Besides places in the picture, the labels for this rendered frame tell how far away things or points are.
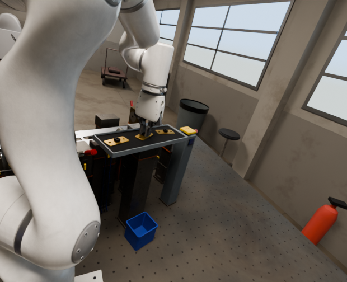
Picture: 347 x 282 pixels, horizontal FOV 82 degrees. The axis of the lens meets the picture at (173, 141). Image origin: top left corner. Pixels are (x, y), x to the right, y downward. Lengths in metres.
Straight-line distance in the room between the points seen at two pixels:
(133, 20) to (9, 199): 0.42
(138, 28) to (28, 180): 0.39
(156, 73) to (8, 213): 0.52
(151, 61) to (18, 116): 0.46
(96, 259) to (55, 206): 0.61
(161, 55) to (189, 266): 0.83
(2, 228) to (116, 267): 0.57
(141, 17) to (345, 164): 2.37
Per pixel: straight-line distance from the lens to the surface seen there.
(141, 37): 0.56
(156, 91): 0.70
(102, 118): 1.24
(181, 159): 1.00
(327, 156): 2.64
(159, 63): 0.68
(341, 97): 2.63
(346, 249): 2.78
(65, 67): 0.31
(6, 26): 7.56
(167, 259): 0.98
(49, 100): 0.32
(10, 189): 0.46
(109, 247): 0.98
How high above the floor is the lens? 1.50
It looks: 25 degrees down
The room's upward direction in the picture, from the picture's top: 15 degrees clockwise
